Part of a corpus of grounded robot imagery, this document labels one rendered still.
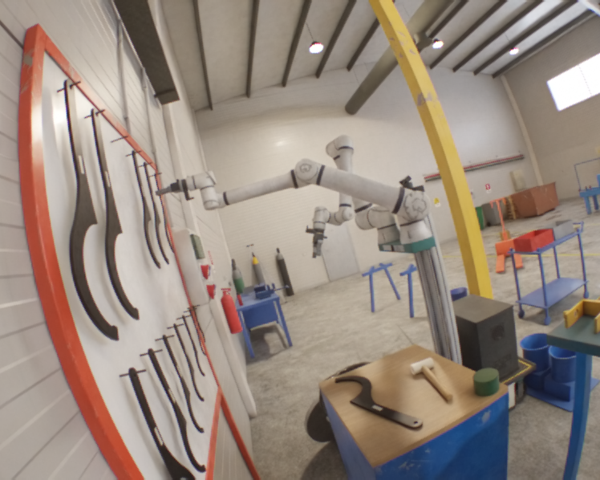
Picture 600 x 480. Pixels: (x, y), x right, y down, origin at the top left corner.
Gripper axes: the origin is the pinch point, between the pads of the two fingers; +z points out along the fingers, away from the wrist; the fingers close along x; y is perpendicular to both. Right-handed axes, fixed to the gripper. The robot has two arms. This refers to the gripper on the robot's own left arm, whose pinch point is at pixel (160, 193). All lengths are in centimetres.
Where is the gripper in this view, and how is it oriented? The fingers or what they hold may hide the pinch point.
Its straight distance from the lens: 191.7
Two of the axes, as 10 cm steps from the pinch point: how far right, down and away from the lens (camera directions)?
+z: -9.4, 2.7, -1.9
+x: 2.1, 0.8, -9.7
